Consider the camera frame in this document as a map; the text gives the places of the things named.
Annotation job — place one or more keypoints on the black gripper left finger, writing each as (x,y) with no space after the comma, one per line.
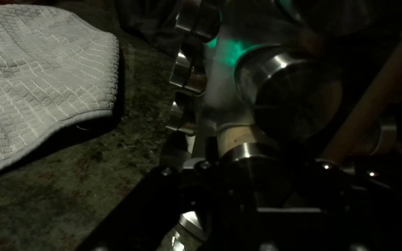
(145,209)

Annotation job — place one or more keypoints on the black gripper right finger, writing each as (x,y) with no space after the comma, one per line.
(368,209)

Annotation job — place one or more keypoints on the glass seasoning jar chrome lid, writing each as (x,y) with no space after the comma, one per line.
(251,161)

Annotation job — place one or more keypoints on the large chrome-lidded seasoning jar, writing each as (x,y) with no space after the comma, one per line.
(293,92)

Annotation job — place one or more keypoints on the chrome revolving seasoning rack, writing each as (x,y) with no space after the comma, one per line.
(219,87)

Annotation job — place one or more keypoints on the small chrome-lidded seasoning jar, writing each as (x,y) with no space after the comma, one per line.
(187,69)
(195,18)

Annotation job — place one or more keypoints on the gray waffle-weave towel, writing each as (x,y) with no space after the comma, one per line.
(38,78)

